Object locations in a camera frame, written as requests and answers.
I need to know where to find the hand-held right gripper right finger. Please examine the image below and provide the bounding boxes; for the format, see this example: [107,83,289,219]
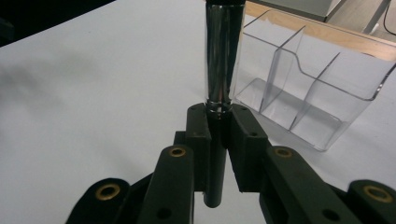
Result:
[227,104,363,224]

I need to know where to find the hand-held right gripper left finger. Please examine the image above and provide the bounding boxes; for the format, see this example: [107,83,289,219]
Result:
[136,104,213,224]

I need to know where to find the clear acrylic organizer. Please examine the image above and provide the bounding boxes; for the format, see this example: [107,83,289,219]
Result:
[233,8,396,153]

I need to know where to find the black makeup brush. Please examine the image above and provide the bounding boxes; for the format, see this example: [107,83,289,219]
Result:
[203,0,248,209]

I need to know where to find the white desk frame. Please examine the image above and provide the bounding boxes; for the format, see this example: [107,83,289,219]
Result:
[361,0,392,35]

